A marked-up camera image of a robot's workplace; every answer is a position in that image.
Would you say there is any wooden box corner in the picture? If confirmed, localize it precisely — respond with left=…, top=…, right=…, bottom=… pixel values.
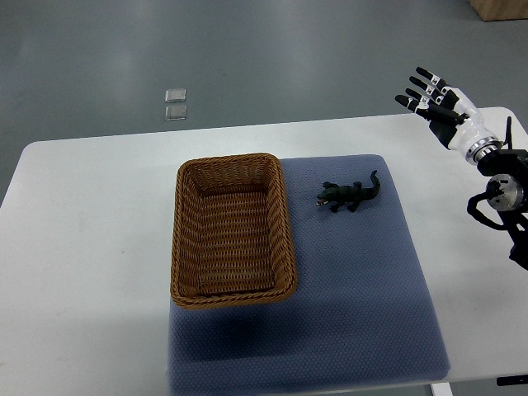
left=469, top=0, right=527, bottom=21

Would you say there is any white table leg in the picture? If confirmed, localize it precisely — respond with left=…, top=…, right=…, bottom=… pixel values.
left=430, top=382, right=454, bottom=396

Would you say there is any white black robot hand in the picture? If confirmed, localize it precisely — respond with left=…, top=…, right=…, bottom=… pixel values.
left=395, top=67, right=502, bottom=165

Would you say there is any upper clear floor plate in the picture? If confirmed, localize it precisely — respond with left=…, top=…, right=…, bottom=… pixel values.
left=165, top=87, right=186, bottom=103

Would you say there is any black table control panel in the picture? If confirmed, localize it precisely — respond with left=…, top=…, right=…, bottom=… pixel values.
left=496, top=374, right=528, bottom=387

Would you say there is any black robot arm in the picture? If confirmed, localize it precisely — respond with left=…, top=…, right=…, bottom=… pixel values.
left=467, top=117, right=527, bottom=269

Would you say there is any brown wicker basket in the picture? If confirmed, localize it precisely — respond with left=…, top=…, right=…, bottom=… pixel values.
left=170, top=153, right=298, bottom=309

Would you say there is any dark green toy crocodile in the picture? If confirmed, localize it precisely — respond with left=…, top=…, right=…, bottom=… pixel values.
left=316, top=170, right=380, bottom=213

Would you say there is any blue quilted mat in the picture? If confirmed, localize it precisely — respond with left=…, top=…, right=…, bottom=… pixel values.
left=167, top=154, right=450, bottom=395

